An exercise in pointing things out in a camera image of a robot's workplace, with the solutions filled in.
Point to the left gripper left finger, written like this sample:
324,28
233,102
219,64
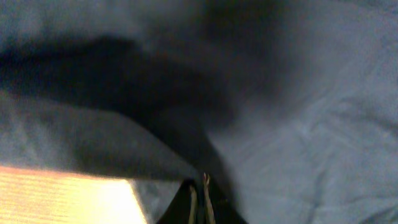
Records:
183,208

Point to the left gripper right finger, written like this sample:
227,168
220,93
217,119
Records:
218,209

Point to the navy blue shorts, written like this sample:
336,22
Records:
290,106

